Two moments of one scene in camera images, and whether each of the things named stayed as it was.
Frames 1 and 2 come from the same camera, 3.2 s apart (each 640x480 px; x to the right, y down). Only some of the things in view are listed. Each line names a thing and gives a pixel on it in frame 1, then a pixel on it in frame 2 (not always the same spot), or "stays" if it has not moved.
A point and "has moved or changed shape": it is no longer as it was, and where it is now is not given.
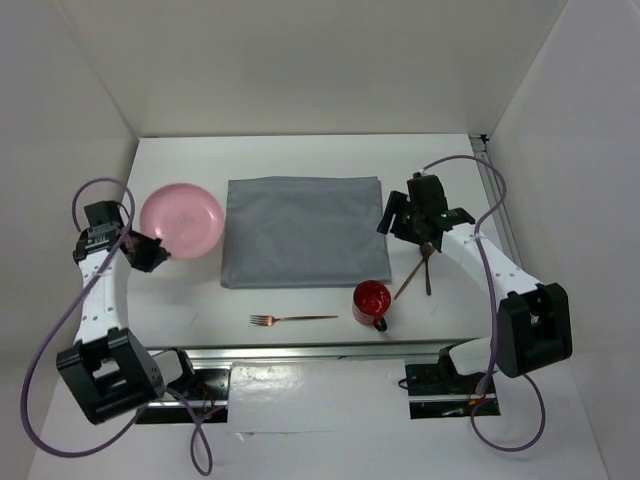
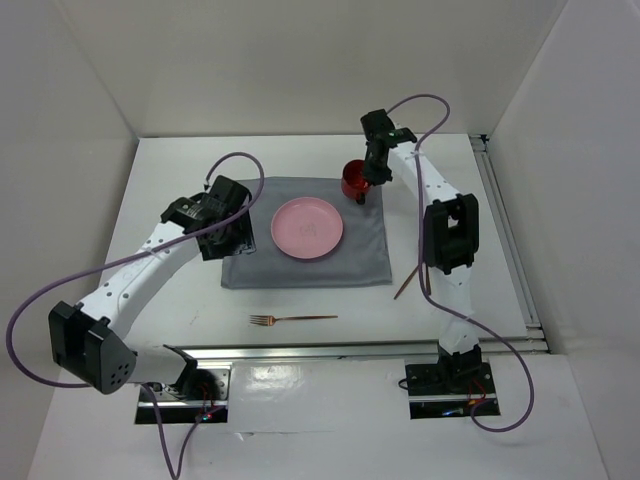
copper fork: (270, 320) stays
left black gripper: (155, 254) to (242, 241)
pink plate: (187, 219) has moved or changed shape
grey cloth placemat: (286, 232) stays
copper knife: (422, 260) stays
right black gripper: (396, 203) to (373, 175)
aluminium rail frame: (190, 353) stays
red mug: (371, 300) to (354, 182)
